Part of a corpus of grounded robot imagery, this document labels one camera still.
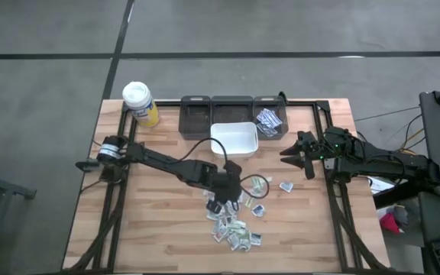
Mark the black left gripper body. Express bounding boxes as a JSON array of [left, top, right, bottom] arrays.
[[209, 173, 244, 203]]

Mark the black desk leg beam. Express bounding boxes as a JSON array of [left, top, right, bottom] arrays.
[[372, 182, 429, 209]]

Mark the grey cloth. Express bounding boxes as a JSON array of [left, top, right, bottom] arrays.
[[393, 205, 410, 228]]

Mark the red cloth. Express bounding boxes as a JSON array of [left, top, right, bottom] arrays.
[[379, 212, 404, 235]]

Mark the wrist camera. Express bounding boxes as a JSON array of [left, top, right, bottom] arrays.
[[297, 130, 319, 146], [223, 160, 244, 177]]

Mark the black aluminium table frame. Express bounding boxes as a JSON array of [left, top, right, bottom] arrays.
[[62, 99, 395, 274]]

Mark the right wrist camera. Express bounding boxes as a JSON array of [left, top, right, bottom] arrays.
[[297, 130, 319, 146]]

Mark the large blue-striped bandage packet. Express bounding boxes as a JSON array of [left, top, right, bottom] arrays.
[[260, 108, 284, 129]]

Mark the white paper sheet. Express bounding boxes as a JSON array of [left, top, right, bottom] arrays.
[[368, 176, 396, 196]]

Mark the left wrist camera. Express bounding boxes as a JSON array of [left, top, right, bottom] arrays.
[[223, 160, 244, 177]]

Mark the yellow Lysol wipes canister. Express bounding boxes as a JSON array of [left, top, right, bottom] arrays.
[[121, 80, 161, 128]]

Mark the black floor cable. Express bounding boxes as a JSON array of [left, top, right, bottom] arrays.
[[353, 105, 423, 154]]

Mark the translucent grey plastic bin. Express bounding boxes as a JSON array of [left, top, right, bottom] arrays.
[[253, 95, 290, 141], [178, 95, 212, 141], [210, 95, 255, 125]]

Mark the white plastic bin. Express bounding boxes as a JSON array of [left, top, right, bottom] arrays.
[[209, 121, 260, 159]]

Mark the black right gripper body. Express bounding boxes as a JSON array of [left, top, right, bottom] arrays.
[[299, 141, 326, 169]]

